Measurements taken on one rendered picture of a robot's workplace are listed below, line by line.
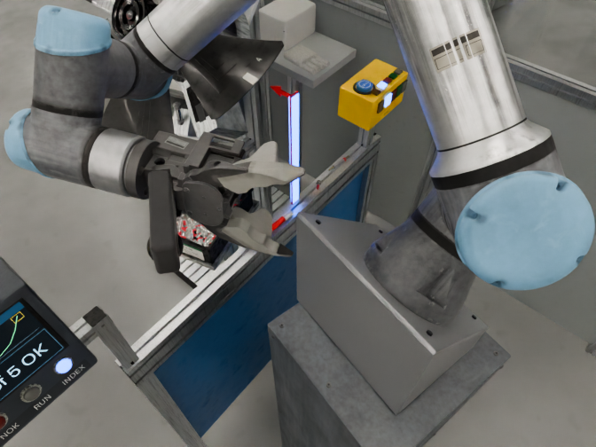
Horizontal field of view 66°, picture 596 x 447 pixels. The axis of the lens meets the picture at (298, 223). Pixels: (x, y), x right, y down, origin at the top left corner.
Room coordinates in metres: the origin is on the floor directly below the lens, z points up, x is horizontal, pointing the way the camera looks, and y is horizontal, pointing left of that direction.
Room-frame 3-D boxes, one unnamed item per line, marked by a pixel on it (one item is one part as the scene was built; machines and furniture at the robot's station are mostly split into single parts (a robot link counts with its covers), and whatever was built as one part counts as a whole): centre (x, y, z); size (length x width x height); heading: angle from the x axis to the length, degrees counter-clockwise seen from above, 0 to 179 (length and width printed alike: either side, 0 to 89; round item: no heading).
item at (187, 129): (1.00, 0.30, 0.91); 0.12 x 0.08 x 0.12; 140
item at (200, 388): (0.67, 0.06, 0.45); 0.82 x 0.01 x 0.66; 140
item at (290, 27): (1.54, 0.05, 0.92); 0.17 x 0.16 x 0.11; 140
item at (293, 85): (1.47, 0.01, 0.42); 0.04 x 0.04 x 0.83; 50
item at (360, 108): (0.97, -0.19, 1.02); 0.16 x 0.10 x 0.11; 140
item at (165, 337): (0.67, 0.06, 0.82); 0.90 x 0.04 x 0.08; 140
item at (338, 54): (1.47, 0.01, 0.85); 0.36 x 0.24 x 0.03; 50
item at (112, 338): (0.34, 0.34, 0.96); 0.03 x 0.03 x 0.20; 50
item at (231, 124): (0.97, 0.22, 0.98); 0.20 x 0.16 x 0.20; 140
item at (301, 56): (1.37, -0.03, 0.87); 0.15 x 0.09 x 0.02; 45
